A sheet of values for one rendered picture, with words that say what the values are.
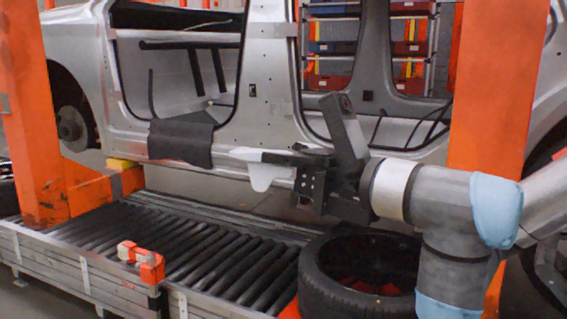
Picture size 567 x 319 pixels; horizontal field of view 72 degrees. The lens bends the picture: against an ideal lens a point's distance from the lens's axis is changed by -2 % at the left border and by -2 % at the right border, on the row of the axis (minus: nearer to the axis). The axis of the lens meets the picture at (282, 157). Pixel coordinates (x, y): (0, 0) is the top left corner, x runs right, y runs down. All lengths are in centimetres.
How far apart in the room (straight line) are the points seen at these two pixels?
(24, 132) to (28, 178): 23
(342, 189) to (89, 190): 195
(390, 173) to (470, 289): 15
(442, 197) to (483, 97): 56
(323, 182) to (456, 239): 17
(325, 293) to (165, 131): 119
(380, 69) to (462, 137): 239
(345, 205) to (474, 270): 17
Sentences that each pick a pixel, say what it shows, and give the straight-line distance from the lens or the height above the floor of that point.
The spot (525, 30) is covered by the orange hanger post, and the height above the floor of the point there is 142.
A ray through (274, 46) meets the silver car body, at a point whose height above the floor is 138.
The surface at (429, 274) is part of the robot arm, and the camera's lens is 49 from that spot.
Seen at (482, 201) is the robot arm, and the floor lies 124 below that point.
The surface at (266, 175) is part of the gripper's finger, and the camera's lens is 54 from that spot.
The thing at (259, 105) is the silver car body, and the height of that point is 112.
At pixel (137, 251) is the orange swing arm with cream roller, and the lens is 192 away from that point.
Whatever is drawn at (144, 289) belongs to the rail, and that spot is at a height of 33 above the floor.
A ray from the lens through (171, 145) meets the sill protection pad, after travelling 214.
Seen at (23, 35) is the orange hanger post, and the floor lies 144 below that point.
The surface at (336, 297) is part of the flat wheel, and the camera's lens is 154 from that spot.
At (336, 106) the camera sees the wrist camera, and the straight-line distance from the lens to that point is 51.
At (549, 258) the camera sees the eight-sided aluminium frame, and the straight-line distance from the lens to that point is 140.
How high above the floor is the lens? 139
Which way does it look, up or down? 16 degrees down
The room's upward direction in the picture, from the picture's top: straight up
